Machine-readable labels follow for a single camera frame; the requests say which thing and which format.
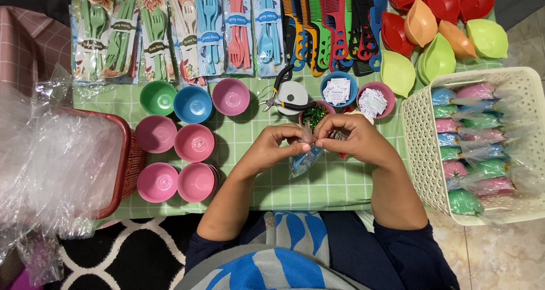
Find person's left hand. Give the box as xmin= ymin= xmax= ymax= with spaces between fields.
xmin=245 ymin=123 xmax=316 ymax=178

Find row of coloured plastic combs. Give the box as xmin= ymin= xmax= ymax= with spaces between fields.
xmin=279 ymin=0 xmax=389 ymax=78

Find green checked cloth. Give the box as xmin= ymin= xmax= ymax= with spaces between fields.
xmin=70 ymin=0 xmax=505 ymax=220

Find heap of clear plastic bags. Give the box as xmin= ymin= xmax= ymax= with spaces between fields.
xmin=0 ymin=64 xmax=128 ymax=286

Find person's right hand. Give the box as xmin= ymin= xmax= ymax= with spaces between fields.
xmin=314 ymin=113 xmax=395 ymax=165

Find pile of wrapped gift packets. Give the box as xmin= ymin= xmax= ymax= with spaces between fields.
xmin=431 ymin=82 xmax=545 ymax=217

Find pink bowl holding cards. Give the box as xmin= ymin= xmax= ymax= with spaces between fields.
xmin=356 ymin=82 xmax=397 ymax=119

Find clear bag with blue bowl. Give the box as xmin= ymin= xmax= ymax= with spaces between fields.
xmin=289 ymin=122 xmax=325 ymax=179

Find cluster of leaf-shaped plastic dishes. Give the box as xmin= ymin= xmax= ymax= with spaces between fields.
xmin=380 ymin=0 xmax=509 ymax=99

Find blue bowl holding cards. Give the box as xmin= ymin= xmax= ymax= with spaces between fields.
xmin=320 ymin=71 xmax=359 ymax=108

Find person's dark blue shirt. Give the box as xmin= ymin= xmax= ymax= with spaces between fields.
xmin=184 ymin=211 xmax=460 ymax=290

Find stack of white printed cards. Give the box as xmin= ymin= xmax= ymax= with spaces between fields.
xmin=359 ymin=88 xmax=388 ymax=117
xmin=323 ymin=78 xmax=352 ymax=106

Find group of upturned round bowls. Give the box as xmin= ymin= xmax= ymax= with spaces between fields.
xmin=135 ymin=78 xmax=252 ymax=204

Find bunch of green glitter ties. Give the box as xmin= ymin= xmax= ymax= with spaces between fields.
xmin=302 ymin=105 xmax=329 ymax=131

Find pink checked fabric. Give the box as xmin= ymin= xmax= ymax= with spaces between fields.
xmin=0 ymin=6 xmax=73 ymax=99

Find black and white rug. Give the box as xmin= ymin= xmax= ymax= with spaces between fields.
xmin=43 ymin=213 xmax=222 ymax=290

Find white tape roll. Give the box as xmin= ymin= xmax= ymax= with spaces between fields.
xmin=276 ymin=80 xmax=309 ymax=116

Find red plastic basket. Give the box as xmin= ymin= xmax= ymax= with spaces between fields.
xmin=55 ymin=107 xmax=147 ymax=220

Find pink bowl holding twist ties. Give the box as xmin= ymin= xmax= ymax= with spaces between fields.
xmin=299 ymin=100 xmax=337 ymax=131

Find row of packed plastic cutlery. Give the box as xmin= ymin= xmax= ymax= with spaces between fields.
xmin=69 ymin=0 xmax=287 ymax=88

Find black-handled pliers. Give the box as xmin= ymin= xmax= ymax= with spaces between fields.
xmin=258 ymin=64 xmax=318 ymax=112

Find person's blue grey patterned garment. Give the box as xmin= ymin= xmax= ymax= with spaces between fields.
xmin=175 ymin=210 xmax=371 ymax=290

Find white woven plastic basket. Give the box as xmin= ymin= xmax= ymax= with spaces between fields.
xmin=400 ymin=66 xmax=545 ymax=227

